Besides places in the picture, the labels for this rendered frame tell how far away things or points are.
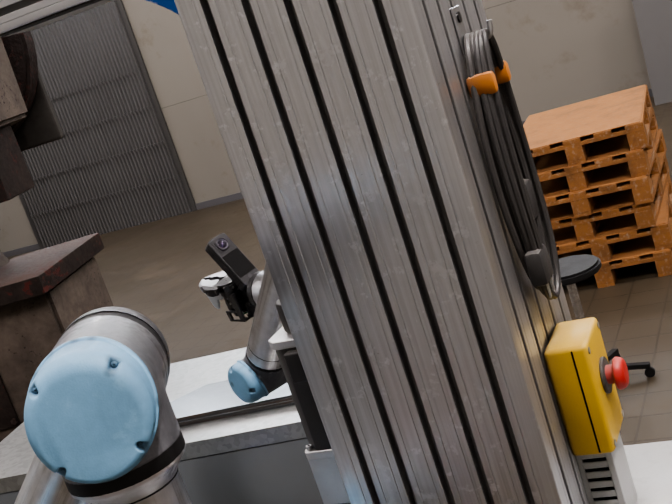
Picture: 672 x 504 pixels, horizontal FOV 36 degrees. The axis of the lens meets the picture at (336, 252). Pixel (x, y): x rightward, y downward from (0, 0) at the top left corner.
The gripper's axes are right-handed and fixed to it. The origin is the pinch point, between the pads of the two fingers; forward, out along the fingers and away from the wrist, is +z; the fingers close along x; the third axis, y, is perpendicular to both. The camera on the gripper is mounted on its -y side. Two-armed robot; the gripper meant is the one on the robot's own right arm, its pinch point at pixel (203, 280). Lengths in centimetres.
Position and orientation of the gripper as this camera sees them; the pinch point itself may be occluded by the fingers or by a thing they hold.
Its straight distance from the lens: 209.7
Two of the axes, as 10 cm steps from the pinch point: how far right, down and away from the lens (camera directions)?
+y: 4.0, 8.6, 3.0
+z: -6.4, 0.3, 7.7
